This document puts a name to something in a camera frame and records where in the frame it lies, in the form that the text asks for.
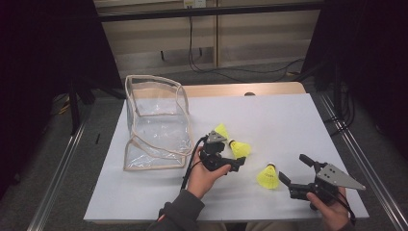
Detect black wall cable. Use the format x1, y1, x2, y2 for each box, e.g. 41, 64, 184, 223
187, 15, 306, 83

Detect left hand-held gripper black cable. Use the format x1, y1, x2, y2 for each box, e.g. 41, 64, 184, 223
180, 135, 210, 191

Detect white power outlet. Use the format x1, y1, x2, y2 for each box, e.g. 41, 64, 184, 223
183, 0, 207, 9

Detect clear bag with beige trim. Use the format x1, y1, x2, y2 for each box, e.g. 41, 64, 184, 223
123, 74, 195, 172

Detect black curtain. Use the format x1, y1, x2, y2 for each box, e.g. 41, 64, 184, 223
301, 0, 408, 152
0, 0, 124, 193

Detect person's left hand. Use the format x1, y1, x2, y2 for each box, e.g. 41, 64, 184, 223
187, 145, 233, 200

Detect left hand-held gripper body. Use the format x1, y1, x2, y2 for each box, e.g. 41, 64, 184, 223
198, 129, 235, 172

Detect yellow floor cable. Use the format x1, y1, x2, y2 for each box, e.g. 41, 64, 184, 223
52, 94, 71, 116

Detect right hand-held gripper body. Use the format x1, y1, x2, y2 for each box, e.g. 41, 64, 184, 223
288, 162, 367, 206

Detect yellow shuttlecock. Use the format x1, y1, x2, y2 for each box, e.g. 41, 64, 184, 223
256, 163, 281, 191
228, 139, 252, 160
215, 123, 230, 141

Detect black floor cables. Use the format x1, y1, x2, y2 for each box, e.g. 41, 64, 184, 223
323, 90, 357, 136

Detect black stand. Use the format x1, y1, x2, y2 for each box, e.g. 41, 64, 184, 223
68, 76, 97, 136
331, 61, 345, 128

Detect metal floor rail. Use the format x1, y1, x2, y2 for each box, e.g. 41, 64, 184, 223
27, 123, 88, 231
320, 92, 408, 231

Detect hand-held gripper black cable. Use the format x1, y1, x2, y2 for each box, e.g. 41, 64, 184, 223
317, 182, 357, 225
180, 135, 210, 191

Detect right hand-held gripper black cable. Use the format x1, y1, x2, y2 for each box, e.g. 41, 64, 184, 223
317, 182, 357, 225

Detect person's right hand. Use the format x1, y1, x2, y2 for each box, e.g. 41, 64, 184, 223
306, 186, 350, 231

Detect black horizontal bar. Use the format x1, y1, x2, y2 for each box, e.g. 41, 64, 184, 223
97, 2, 325, 23

